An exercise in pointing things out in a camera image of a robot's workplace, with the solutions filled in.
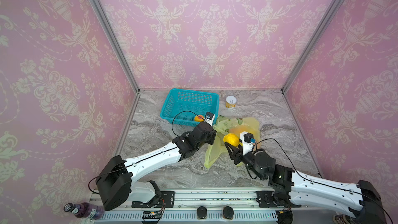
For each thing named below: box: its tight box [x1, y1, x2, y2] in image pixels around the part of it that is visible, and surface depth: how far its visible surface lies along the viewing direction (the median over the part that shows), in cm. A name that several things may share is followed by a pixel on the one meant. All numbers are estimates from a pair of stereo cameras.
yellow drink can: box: [225, 95, 237, 109], surface depth 109 cm
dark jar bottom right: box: [332, 214, 354, 224], surface depth 67 cm
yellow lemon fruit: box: [222, 133, 240, 147], surface depth 70 cm
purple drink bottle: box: [63, 202, 106, 220], surface depth 61 cm
